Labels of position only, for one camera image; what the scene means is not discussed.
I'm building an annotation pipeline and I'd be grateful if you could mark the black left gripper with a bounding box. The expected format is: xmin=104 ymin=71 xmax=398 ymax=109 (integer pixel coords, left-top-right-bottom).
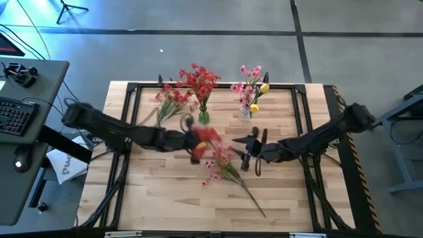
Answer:
xmin=158 ymin=127 xmax=208 ymax=165

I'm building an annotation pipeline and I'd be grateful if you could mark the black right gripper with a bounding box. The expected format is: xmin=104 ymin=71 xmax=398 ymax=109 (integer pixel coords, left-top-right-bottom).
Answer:
xmin=231 ymin=127 xmax=265 ymax=172

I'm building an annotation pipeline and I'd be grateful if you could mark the pink flower bunch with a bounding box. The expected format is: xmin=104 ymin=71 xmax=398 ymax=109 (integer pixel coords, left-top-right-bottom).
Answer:
xmin=230 ymin=64 xmax=264 ymax=115
xmin=201 ymin=145 xmax=267 ymax=218

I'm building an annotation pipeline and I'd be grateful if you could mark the red flower bunch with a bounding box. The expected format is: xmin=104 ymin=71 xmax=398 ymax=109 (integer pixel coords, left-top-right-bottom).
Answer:
xmin=176 ymin=67 xmax=208 ymax=113
xmin=190 ymin=126 xmax=223 ymax=163
xmin=140 ymin=83 xmax=199 ymax=128
xmin=190 ymin=62 xmax=222 ymax=113

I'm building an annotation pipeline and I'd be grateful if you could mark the clear glass vase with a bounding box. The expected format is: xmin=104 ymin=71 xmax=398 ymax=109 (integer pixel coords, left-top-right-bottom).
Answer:
xmin=238 ymin=105 xmax=252 ymax=122

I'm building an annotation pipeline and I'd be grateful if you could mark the green glass vase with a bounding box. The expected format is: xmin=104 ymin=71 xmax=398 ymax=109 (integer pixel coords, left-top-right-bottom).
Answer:
xmin=198 ymin=104 xmax=211 ymax=126

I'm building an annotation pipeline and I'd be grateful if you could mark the white printed paper bag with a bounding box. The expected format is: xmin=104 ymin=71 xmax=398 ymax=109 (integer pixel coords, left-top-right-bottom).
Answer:
xmin=46 ymin=135 xmax=89 ymax=185

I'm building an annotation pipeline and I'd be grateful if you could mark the black yellow hazard strip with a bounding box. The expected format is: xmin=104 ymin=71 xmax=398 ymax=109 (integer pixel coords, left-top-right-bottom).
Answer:
xmin=325 ymin=85 xmax=383 ymax=234

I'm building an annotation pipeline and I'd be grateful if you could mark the grey desk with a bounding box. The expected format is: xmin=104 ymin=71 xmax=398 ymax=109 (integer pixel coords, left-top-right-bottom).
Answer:
xmin=0 ymin=56 xmax=93 ymax=227

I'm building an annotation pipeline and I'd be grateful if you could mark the black computer mouse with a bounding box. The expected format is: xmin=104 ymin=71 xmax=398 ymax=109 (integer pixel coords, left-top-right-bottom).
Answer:
xmin=13 ymin=147 xmax=33 ymax=173

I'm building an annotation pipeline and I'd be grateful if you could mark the blue grey metal stand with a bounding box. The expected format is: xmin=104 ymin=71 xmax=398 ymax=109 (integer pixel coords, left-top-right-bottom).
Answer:
xmin=373 ymin=84 xmax=423 ymax=195

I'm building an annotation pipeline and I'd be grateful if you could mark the black keyboard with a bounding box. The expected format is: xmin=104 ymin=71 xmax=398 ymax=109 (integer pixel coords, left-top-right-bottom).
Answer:
xmin=0 ymin=96 xmax=40 ymax=137

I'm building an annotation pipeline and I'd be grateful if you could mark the black tripod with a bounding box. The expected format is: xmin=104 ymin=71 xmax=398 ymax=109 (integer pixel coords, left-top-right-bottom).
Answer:
xmin=56 ymin=0 xmax=89 ymax=25

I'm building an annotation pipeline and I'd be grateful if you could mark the dark screen corner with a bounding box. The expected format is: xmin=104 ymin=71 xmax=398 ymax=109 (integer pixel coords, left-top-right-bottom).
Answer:
xmin=0 ymin=32 xmax=26 ymax=57

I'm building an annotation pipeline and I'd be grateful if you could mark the black table frame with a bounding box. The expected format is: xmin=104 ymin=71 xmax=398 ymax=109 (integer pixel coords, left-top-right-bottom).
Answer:
xmin=77 ymin=81 xmax=356 ymax=232

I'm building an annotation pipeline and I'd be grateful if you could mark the silver metal bracket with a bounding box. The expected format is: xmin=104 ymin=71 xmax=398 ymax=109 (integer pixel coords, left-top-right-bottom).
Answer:
xmin=104 ymin=231 xmax=143 ymax=238
xmin=289 ymin=232 xmax=327 ymax=238

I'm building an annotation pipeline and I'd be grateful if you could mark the black clamp mount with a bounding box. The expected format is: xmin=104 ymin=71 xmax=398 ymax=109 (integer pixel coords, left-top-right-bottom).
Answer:
xmin=3 ymin=61 xmax=39 ymax=89

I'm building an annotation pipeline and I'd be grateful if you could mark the black floor cable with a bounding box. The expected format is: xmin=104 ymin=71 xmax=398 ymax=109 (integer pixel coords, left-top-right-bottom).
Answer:
xmin=0 ymin=22 xmax=46 ymax=60

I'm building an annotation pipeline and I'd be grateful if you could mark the yellow floor cable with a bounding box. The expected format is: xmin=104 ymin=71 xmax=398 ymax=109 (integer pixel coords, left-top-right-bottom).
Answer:
xmin=15 ymin=0 xmax=52 ymax=61

